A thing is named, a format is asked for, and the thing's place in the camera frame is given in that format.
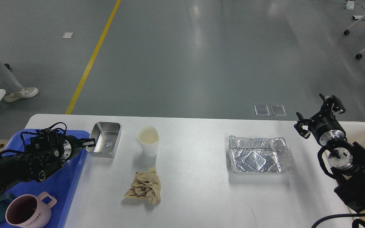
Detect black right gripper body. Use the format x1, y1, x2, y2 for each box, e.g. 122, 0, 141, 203
306, 111, 347, 146

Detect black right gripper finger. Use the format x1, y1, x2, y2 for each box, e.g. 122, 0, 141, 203
319, 93, 346, 116
294, 112, 313, 139

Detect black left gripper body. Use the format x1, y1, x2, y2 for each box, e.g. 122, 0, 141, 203
63, 135, 82, 161

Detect stainless steel rectangular container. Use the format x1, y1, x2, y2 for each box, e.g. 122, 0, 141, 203
86, 122, 121, 158

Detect aluminium foil tray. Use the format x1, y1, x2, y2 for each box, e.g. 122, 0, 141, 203
228, 135, 294, 174

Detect pink HOME mug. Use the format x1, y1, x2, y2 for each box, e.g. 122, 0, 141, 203
5, 192, 57, 228

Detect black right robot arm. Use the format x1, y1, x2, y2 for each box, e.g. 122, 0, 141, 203
294, 94, 365, 228

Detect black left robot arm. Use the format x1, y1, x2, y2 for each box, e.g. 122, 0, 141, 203
0, 125, 96, 196

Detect right clear floor plate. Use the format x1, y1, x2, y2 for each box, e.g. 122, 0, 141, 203
270, 105, 287, 116

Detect clear floor plate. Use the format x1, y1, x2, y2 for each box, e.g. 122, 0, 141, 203
270, 105, 287, 116
254, 105, 270, 116

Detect blue plastic tray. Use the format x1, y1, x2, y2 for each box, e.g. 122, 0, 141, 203
0, 129, 90, 228

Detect left clear floor plate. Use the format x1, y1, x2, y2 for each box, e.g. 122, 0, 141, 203
254, 105, 270, 116

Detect white paper cup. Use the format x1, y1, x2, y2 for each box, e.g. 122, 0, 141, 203
136, 126, 160, 157

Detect crumpled brown paper napkin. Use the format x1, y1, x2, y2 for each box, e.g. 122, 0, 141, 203
124, 167, 161, 205

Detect person in grey trousers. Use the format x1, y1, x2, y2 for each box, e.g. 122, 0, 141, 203
0, 60, 39, 103

